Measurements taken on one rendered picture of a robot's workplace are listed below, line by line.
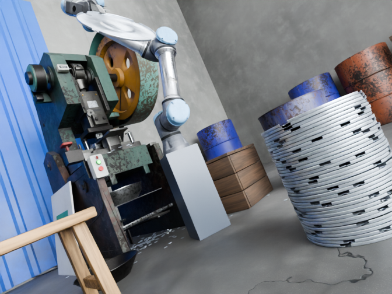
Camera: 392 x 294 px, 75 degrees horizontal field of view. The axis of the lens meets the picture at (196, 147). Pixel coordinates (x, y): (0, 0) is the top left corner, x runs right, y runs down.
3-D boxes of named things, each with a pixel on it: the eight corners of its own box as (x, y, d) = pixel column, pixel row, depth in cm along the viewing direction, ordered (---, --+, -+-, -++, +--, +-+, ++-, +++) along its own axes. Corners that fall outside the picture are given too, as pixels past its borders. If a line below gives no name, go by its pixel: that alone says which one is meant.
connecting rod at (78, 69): (100, 98, 191) (84, 57, 194) (83, 99, 182) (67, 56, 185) (90, 110, 205) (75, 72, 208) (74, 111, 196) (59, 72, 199)
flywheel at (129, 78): (165, 42, 199) (115, 30, 240) (144, 39, 184) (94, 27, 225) (156, 128, 228) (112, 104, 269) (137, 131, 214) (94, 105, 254)
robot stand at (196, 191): (231, 224, 129) (197, 143, 133) (200, 241, 122) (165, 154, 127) (217, 223, 145) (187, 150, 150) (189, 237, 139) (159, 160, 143)
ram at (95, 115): (112, 122, 188) (98, 86, 191) (93, 125, 177) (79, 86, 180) (103, 130, 200) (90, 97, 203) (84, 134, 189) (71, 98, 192)
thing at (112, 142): (135, 143, 173) (128, 125, 175) (116, 148, 163) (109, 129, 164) (118, 155, 190) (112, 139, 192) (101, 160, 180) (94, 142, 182)
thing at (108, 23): (166, 35, 108) (167, 33, 108) (133, 47, 85) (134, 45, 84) (106, 11, 111) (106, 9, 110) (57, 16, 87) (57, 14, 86)
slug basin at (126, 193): (154, 190, 186) (149, 177, 187) (112, 207, 161) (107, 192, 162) (132, 199, 209) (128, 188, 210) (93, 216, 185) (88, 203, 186)
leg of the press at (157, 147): (198, 219, 184) (152, 106, 193) (186, 226, 175) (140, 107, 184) (136, 233, 247) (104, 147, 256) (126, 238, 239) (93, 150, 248)
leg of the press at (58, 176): (136, 256, 145) (82, 114, 154) (118, 268, 137) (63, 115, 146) (82, 262, 208) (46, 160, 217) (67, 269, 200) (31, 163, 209)
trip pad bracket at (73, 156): (92, 177, 151) (81, 146, 153) (75, 182, 144) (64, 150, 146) (88, 179, 155) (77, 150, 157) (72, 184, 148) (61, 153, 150)
